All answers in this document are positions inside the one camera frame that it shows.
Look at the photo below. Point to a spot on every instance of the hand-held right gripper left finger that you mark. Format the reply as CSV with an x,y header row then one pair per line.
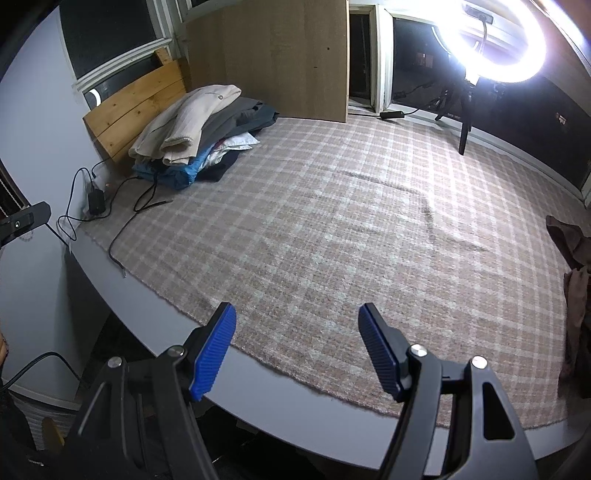
x,y
214,350

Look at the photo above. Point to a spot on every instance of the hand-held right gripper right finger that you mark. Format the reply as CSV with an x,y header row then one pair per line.
x,y
378,350

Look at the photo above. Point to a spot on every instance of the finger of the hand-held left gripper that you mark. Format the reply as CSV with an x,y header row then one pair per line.
x,y
27,221

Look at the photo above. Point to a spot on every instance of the cream ribbed knit sweater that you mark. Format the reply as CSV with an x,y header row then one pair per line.
x,y
184,120

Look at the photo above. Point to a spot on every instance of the pile of folded clothes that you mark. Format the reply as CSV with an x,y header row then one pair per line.
x,y
240,120

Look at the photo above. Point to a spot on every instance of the black power adapter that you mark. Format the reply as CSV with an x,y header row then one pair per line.
x,y
96,201

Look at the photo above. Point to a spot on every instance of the pink plaid blanket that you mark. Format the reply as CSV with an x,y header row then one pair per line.
x,y
323,230

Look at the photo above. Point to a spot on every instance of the wooden plank headboard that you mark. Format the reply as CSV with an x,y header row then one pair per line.
x,y
129,106

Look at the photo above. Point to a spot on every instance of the blue folded garment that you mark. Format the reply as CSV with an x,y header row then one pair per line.
x,y
184,175

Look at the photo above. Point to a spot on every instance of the black folded garment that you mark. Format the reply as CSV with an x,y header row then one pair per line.
x,y
219,168

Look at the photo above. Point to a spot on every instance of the white folded garment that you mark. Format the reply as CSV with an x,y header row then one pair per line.
x,y
235,141

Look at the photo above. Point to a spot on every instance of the long black power strip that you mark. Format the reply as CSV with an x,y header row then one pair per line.
x,y
392,113

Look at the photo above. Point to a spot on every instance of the plywood board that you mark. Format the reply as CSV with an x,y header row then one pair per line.
x,y
277,60

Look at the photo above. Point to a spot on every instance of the white door frame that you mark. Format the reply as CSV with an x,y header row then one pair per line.
x,y
381,55

